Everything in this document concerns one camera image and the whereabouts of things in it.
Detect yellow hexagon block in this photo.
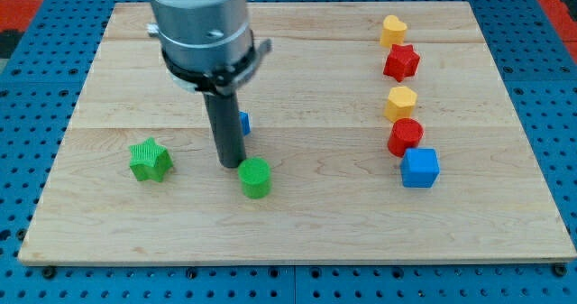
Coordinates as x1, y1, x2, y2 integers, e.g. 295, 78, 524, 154
383, 86, 417, 123

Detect wooden board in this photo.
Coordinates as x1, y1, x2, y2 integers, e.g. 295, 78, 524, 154
19, 2, 576, 266

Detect red star block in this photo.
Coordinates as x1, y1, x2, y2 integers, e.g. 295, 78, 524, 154
383, 44, 420, 82

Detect small blue block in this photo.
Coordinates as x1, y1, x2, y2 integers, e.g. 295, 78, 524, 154
239, 111, 252, 136

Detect green star block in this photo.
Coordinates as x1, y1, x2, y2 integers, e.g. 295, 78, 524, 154
129, 137, 173, 182

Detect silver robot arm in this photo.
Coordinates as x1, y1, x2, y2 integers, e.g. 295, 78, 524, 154
148, 0, 272, 97

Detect yellow heart block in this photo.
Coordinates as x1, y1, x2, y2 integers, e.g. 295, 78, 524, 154
380, 14, 408, 48

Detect red cylinder block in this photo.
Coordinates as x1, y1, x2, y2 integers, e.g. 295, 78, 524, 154
387, 118, 424, 158

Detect blue cube block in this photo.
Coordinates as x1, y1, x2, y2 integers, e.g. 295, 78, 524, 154
400, 148, 440, 189

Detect green cylinder block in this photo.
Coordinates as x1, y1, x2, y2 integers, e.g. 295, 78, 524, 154
238, 157, 271, 199

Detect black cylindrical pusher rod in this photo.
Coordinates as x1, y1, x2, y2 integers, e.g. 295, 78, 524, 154
204, 94, 246, 169

